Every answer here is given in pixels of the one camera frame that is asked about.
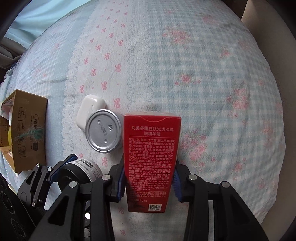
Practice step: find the checked floral bed sheet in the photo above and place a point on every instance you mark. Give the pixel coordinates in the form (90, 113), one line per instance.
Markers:
(194, 59)

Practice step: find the white lidded jar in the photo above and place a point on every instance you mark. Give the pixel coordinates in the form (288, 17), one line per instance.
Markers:
(10, 116)

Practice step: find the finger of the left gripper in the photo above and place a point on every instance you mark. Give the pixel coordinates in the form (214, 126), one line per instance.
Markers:
(62, 163)

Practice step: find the white earbuds case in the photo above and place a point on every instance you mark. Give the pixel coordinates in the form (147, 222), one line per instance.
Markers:
(90, 104)

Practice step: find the light blue curtain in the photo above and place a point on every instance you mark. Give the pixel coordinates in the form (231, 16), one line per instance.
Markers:
(37, 16)

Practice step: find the yellow tape roll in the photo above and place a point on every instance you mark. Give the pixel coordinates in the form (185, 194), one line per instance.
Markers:
(9, 137)

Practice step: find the black lidded jar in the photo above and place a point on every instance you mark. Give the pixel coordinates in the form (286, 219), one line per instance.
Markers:
(81, 171)

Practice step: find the brown cardboard box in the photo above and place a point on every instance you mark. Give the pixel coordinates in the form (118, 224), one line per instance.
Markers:
(27, 130)

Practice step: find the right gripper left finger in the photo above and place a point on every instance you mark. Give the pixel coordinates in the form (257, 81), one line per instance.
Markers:
(65, 220)

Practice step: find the red carton box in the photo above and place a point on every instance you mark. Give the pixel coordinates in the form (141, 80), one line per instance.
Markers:
(150, 148)

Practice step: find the silver and red can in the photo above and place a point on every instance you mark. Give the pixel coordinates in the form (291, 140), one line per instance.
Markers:
(104, 131)

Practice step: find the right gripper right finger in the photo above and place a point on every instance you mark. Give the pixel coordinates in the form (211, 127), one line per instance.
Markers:
(233, 220)

